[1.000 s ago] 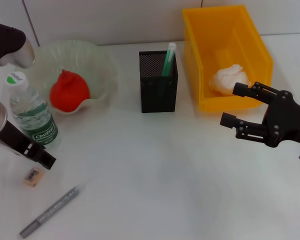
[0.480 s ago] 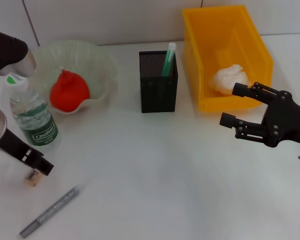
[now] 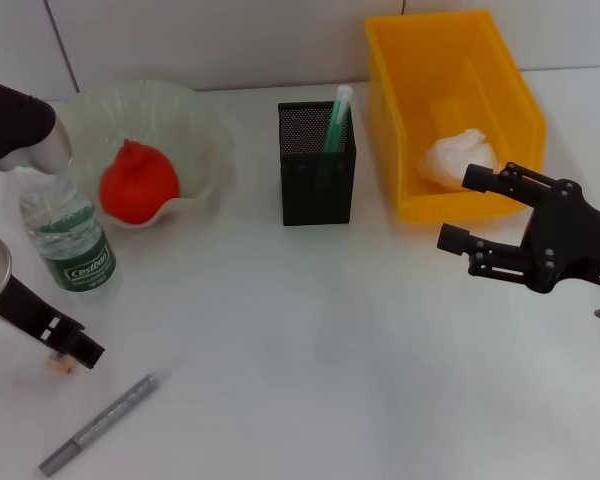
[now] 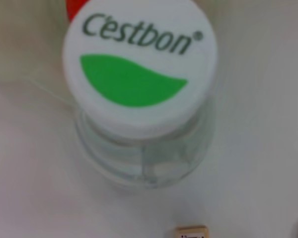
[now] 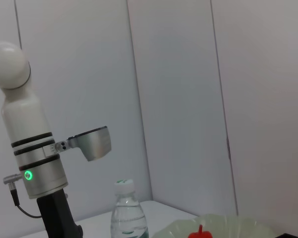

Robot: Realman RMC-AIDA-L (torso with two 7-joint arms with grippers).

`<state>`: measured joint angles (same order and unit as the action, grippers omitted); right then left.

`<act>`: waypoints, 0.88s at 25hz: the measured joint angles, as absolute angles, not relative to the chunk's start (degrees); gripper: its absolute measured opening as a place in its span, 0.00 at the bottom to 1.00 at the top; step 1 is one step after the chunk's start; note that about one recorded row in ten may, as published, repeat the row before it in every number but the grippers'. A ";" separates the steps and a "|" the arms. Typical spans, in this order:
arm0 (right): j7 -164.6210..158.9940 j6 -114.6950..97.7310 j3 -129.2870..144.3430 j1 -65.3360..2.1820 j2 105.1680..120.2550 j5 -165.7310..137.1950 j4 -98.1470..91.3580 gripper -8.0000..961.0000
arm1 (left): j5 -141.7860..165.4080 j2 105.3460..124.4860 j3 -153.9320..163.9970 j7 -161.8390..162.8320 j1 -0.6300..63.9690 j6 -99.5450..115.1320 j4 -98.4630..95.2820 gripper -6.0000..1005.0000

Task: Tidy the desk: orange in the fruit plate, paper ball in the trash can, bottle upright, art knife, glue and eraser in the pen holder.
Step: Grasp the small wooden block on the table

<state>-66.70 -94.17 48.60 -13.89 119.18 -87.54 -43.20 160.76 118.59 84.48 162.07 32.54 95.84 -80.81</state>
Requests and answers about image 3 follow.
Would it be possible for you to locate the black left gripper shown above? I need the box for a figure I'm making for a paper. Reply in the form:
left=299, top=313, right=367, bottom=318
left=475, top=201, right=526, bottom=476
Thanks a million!
left=0, top=273, right=106, bottom=370

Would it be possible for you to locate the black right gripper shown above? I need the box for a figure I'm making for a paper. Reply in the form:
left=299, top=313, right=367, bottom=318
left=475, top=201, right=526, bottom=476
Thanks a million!
left=437, top=162, right=600, bottom=294

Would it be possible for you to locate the beige eraser with barcode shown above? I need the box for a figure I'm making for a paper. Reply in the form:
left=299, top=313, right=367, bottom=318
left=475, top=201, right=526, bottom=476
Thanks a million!
left=47, top=350, right=77, bottom=375

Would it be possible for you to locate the white paper ball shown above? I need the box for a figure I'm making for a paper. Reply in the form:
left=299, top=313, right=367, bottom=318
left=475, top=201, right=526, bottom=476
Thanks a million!
left=417, top=127, right=499, bottom=192

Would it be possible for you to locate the clear green-label water bottle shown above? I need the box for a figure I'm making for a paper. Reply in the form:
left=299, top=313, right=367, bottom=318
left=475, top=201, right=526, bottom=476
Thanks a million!
left=18, top=164, right=124, bottom=304

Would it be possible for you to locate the mint green pen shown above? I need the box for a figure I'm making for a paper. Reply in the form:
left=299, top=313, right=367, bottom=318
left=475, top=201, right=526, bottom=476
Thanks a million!
left=322, top=84, right=354, bottom=154

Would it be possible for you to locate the red-orange toy orange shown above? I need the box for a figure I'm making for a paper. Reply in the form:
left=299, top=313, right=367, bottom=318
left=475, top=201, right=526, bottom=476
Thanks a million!
left=98, top=138, right=181, bottom=225

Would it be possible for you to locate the grey marker pen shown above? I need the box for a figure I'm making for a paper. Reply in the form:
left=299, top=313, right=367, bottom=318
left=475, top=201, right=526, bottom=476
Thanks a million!
left=38, top=370, right=170, bottom=477

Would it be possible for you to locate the black mesh pen holder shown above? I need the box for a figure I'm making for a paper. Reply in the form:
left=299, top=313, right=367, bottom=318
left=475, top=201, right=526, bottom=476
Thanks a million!
left=277, top=100, right=357, bottom=227

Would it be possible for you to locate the green glass fruit plate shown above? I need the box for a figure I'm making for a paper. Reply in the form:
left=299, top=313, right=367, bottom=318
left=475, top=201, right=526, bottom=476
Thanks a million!
left=54, top=79, right=239, bottom=231

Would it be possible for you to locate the yellow plastic bin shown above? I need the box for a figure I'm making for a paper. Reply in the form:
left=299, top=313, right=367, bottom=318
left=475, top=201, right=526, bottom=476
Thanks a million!
left=364, top=8, right=550, bottom=224

